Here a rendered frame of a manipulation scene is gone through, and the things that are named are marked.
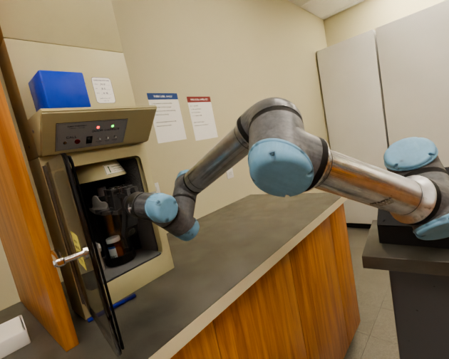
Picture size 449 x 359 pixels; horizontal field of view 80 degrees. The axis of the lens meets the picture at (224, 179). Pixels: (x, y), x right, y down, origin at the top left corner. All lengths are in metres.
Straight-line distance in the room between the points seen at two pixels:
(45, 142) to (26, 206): 0.16
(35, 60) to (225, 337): 0.92
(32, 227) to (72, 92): 0.34
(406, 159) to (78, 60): 0.94
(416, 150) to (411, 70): 2.55
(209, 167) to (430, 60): 2.86
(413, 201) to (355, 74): 2.83
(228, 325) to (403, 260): 0.53
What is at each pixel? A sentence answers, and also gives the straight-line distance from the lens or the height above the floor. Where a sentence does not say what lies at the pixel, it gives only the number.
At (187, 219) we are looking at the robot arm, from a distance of 0.78.
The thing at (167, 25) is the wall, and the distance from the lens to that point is 1.84.
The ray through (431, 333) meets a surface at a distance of 1.11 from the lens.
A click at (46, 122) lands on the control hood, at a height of 1.48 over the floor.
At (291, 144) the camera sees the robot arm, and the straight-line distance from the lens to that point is 0.48.
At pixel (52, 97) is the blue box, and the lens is 0.78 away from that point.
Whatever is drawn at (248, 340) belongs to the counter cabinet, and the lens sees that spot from 1.00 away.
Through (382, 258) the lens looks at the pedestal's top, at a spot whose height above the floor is 0.94.
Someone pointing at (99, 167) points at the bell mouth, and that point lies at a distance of 0.93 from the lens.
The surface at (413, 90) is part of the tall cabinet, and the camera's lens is 3.34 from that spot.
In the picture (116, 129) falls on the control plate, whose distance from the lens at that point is 0.86.
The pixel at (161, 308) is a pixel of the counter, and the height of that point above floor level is 0.94.
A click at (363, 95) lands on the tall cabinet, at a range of 3.42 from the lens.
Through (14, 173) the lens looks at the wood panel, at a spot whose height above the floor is 1.38.
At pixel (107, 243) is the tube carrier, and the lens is 1.00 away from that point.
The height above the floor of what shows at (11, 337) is 0.98.
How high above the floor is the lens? 1.35
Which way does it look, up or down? 7 degrees down
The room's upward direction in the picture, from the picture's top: 11 degrees counter-clockwise
